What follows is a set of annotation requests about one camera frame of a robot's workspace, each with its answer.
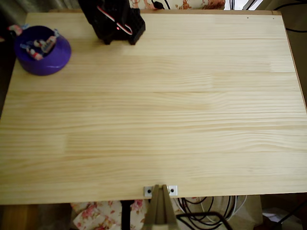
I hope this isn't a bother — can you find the purple bowl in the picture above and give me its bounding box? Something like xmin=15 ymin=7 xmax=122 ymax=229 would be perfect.
xmin=13 ymin=25 xmax=72 ymax=77

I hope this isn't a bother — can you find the floral pattern cloth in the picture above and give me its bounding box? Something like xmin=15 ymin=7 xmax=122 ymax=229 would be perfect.
xmin=71 ymin=197 xmax=154 ymax=230

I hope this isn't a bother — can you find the white paper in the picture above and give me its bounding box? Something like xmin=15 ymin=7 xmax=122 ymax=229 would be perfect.
xmin=262 ymin=207 xmax=281 ymax=219

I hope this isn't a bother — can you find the grey curtain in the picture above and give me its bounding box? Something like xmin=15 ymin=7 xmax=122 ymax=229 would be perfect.
xmin=0 ymin=0 xmax=81 ymax=32

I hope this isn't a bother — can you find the silver metal bracket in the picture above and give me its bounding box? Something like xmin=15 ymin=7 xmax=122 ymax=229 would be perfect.
xmin=143 ymin=184 xmax=178 ymax=197

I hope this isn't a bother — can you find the tan camera stand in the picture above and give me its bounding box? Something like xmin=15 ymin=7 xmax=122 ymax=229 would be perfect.
xmin=143 ymin=184 xmax=178 ymax=226

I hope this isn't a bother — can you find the white red servo wire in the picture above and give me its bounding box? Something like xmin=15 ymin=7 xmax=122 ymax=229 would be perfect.
xmin=96 ymin=5 xmax=133 ymax=35

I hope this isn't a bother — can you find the black post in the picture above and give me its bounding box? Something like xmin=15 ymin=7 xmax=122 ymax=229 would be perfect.
xmin=120 ymin=200 xmax=135 ymax=230

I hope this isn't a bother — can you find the black cable bundle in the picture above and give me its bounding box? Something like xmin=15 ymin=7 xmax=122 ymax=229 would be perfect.
xmin=178 ymin=195 xmax=237 ymax=228

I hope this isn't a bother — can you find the black wire frame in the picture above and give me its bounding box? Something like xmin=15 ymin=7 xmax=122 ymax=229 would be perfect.
xmin=176 ymin=211 xmax=235 ymax=230

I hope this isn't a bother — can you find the white cable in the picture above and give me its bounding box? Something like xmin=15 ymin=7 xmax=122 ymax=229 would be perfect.
xmin=172 ymin=195 xmax=248 ymax=223

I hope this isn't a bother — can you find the thin black cable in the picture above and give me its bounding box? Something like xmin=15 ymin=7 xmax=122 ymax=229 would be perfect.
xmin=278 ymin=198 xmax=307 ymax=223
xmin=273 ymin=0 xmax=307 ymax=33

